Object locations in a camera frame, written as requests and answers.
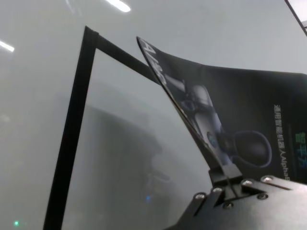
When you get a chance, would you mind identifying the long black tape strip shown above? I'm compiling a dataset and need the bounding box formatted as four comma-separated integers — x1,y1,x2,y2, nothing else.
84,25,156,84

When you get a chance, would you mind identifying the black robot poster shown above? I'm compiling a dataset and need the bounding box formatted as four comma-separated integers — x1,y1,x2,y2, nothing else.
136,35,307,186

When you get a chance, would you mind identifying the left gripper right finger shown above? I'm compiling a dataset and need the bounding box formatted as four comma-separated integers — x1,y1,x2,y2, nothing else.
224,164,243,181

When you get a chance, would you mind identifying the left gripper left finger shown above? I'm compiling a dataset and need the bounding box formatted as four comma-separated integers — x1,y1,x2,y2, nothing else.
208,167,229,187

